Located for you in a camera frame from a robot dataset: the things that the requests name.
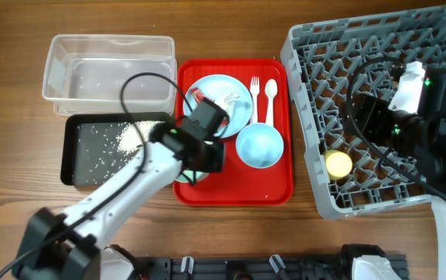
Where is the green bowl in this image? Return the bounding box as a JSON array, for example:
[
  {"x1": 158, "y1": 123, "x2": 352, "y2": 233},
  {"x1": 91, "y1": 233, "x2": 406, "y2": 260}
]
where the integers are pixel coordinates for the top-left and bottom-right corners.
[{"x1": 175, "y1": 170, "x2": 209, "y2": 184}]

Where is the yellow cup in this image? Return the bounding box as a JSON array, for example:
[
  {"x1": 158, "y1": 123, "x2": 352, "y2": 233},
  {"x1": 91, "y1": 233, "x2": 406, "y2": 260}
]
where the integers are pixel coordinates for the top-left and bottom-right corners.
[{"x1": 323, "y1": 150, "x2": 353, "y2": 180}]

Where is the red snack wrapper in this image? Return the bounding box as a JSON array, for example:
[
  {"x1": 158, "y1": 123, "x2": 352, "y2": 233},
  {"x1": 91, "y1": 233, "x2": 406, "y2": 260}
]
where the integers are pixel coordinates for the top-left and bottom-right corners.
[{"x1": 188, "y1": 87, "x2": 229, "y2": 128}]

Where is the white tissue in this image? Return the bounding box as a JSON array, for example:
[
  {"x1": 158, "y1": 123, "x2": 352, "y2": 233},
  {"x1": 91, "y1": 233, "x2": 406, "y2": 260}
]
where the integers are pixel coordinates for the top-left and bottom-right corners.
[{"x1": 222, "y1": 93, "x2": 240, "y2": 117}]

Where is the light blue bowl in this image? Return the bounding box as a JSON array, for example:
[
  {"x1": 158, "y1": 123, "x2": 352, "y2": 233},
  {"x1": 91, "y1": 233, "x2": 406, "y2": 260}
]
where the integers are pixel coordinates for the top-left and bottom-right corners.
[{"x1": 236, "y1": 123, "x2": 284, "y2": 169}]

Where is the light blue plate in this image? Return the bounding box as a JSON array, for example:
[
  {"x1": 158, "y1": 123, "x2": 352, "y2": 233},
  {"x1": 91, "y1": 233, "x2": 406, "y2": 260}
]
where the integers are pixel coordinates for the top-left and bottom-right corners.
[{"x1": 186, "y1": 75, "x2": 253, "y2": 138}]

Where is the white rice pile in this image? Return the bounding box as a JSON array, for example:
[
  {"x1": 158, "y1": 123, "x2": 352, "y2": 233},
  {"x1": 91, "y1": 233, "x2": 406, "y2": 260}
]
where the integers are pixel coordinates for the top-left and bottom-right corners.
[{"x1": 116, "y1": 121, "x2": 162, "y2": 155}]

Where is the white plastic fork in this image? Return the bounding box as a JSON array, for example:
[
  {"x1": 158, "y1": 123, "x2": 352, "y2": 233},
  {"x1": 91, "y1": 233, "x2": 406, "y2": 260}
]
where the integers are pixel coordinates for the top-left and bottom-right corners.
[{"x1": 249, "y1": 76, "x2": 260, "y2": 124}]

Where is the white plastic spoon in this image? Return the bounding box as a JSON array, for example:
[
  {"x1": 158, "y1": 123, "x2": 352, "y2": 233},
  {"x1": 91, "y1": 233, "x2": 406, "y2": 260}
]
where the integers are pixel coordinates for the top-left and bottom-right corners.
[{"x1": 265, "y1": 79, "x2": 278, "y2": 127}]

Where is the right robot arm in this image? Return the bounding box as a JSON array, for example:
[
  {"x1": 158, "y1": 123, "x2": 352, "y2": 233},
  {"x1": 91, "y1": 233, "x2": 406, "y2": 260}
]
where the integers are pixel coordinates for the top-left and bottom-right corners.
[{"x1": 340, "y1": 61, "x2": 446, "y2": 279}]

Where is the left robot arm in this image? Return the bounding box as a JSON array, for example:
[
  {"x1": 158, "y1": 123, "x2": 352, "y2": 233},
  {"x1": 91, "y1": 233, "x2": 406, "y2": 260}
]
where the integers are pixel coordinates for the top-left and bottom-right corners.
[{"x1": 2, "y1": 123, "x2": 225, "y2": 279}]

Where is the grey dishwasher rack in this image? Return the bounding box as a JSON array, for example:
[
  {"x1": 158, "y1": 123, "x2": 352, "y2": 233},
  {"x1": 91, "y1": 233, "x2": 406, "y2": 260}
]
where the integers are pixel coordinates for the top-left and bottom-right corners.
[{"x1": 280, "y1": 5, "x2": 446, "y2": 219}]

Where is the red serving tray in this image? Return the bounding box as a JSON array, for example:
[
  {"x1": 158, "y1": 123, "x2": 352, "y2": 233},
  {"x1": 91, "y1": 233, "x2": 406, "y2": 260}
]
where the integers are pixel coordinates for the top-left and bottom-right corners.
[{"x1": 173, "y1": 58, "x2": 294, "y2": 207}]

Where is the black plastic tray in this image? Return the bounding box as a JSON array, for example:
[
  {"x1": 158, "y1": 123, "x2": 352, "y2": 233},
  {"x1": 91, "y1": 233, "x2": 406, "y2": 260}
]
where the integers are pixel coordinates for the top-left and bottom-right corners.
[{"x1": 60, "y1": 112, "x2": 171, "y2": 187}]

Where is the clear plastic bin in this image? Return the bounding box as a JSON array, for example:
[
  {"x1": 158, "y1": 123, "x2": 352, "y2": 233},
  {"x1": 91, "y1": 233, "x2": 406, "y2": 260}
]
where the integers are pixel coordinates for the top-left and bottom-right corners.
[{"x1": 42, "y1": 34, "x2": 177, "y2": 115}]

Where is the left black cable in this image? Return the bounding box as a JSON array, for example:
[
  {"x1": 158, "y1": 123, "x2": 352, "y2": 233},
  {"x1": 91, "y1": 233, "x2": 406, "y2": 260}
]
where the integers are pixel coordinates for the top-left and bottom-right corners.
[{"x1": 0, "y1": 72, "x2": 192, "y2": 280}]

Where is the black cable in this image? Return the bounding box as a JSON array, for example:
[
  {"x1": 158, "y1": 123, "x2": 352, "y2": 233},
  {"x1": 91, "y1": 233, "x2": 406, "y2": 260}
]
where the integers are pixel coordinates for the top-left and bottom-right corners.
[
  {"x1": 0, "y1": 72, "x2": 192, "y2": 280},
  {"x1": 345, "y1": 56, "x2": 446, "y2": 230}
]

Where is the right black cable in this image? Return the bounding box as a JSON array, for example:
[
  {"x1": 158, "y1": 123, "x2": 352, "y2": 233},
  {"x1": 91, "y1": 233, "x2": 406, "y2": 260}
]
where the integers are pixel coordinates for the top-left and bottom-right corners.
[{"x1": 345, "y1": 56, "x2": 446, "y2": 230}]

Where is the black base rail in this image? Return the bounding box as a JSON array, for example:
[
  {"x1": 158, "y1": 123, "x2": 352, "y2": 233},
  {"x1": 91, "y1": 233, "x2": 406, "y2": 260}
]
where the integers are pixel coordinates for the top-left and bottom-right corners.
[{"x1": 105, "y1": 253, "x2": 409, "y2": 280}]

